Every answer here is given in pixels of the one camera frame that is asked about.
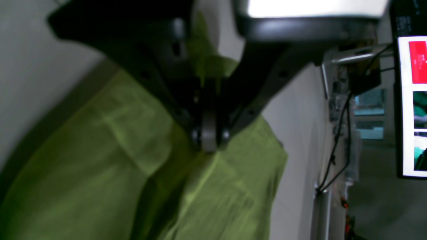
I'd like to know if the computer monitor screen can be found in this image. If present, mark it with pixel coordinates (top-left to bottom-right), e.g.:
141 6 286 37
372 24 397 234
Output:
390 0 427 179

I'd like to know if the green T-shirt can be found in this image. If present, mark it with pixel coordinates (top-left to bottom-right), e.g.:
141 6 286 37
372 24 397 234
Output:
0 13 288 240

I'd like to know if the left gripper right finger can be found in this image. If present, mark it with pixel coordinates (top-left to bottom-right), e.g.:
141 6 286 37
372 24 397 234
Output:
213 0 389 147

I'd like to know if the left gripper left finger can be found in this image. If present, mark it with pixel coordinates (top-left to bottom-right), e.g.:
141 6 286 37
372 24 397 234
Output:
47 0 202 148

